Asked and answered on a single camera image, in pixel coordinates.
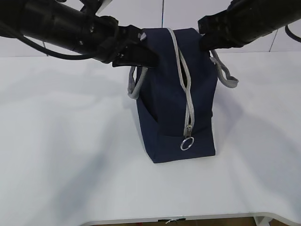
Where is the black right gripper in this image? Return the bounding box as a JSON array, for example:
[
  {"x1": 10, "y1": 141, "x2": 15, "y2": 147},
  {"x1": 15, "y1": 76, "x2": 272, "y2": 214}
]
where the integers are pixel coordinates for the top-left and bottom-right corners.
[{"x1": 198, "y1": 10, "x2": 259, "y2": 49}]

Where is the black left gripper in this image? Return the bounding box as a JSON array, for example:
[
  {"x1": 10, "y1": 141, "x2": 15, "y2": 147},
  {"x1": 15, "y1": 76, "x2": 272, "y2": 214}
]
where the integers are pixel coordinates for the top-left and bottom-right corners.
[{"x1": 89, "y1": 16, "x2": 159, "y2": 68}]

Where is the navy blue lunch bag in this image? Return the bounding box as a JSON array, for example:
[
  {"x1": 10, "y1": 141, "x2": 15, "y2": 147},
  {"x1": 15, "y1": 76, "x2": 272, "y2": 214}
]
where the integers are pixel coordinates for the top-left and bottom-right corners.
[{"x1": 128, "y1": 28, "x2": 238, "y2": 163}]

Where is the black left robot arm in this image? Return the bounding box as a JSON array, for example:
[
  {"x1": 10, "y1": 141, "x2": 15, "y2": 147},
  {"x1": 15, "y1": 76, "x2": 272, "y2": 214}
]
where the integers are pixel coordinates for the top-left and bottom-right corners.
[{"x1": 0, "y1": 0, "x2": 159, "y2": 68}]

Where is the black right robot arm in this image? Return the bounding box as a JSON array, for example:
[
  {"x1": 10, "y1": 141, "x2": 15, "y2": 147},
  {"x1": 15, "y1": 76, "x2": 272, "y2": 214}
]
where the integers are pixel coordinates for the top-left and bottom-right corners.
[{"x1": 198, "y1": 0, "x2": 301, "y2": 50}]

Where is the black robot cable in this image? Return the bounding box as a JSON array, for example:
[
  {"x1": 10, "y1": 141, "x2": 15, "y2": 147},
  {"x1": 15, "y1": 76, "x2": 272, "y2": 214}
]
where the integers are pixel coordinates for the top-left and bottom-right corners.
[{"x1": 284, "y1": 23, "x2": 301, "y2": 43}]

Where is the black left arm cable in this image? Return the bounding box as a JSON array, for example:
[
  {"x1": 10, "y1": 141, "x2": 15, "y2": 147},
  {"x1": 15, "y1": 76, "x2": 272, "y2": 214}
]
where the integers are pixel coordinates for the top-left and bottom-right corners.
[{"x1": 14, "y1": 32, "x2": 95, "y2": 60}]

